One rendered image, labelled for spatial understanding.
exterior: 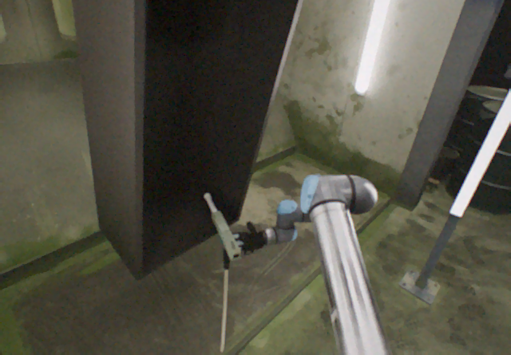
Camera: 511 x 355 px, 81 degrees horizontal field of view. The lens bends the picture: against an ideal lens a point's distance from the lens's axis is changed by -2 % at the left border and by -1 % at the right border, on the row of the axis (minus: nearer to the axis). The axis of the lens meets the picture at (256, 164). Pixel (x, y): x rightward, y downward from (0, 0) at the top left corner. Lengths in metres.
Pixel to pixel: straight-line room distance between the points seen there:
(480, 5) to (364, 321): 2.19
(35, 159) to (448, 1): 2.80
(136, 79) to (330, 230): 0.62
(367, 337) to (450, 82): 2.12
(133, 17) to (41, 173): 1.54
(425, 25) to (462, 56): 0.34
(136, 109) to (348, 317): 0.71
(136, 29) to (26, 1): 1.57
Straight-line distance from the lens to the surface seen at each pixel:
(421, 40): 2.64
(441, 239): 2.05
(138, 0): 0.76
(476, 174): 1.82
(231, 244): 1.36
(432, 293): 2.31
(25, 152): 2.18
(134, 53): 0.79
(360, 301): 0.77
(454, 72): 2.60
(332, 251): 0.81
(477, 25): 2.57
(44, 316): 2.02
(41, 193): 2.15
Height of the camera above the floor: 1.54
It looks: 29 degrees down
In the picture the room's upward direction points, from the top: 5 degrees clockwise
